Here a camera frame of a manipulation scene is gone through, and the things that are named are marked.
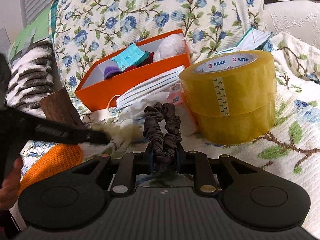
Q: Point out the cream scrunchie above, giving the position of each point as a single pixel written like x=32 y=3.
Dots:
x=125 y=132

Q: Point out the teal edged face mask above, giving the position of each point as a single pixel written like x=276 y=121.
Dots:
x=252 y=38

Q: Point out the purple cloth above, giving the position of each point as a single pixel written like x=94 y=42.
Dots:
x=111 y=71

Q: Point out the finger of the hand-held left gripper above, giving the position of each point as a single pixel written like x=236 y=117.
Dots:
x=62 y=133

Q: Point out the green patterned pillow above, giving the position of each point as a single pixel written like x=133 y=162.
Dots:
x=35 y=32

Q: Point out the brown ribbed block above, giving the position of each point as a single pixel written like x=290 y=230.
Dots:
x=60 y=107

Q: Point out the crumpled white tissue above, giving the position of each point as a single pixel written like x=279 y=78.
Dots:
x=140 y=105

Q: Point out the orange box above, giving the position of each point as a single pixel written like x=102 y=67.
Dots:
x=140 y=80

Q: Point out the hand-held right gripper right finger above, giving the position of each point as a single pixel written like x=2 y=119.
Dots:
x=182 y=160

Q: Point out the white embossed cover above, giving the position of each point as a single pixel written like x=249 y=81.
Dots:
x=295 y=17

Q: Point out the floral blanket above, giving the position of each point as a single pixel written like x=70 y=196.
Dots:
x=150 y=17

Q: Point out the white fluffy plush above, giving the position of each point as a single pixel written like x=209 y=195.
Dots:
x=170 y=46

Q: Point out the yellowish packing tape roll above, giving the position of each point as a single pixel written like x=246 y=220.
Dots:
x=245 y=85
x=237 y=127

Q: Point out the dark red fluffy cloth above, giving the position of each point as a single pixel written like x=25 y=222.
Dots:
x=150 y=58

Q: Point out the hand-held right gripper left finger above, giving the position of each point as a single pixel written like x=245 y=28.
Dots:
x=143 y=160

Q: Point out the pink tissue pack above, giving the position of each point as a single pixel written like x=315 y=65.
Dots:
x=180 y=97

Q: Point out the person's left hand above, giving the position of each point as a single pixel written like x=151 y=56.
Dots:
x=11 y=190

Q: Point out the white face mask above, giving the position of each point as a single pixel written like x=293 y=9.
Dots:
x=145 y=90

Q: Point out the grey satin scrunchie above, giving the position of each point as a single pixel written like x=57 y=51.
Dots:
x=160 y=135

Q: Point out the orange honeycomb silicone mat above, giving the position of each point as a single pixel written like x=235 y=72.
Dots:
x=55 y=157

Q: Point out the teal wipes pack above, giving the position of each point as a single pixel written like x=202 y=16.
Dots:
x=130 y=56

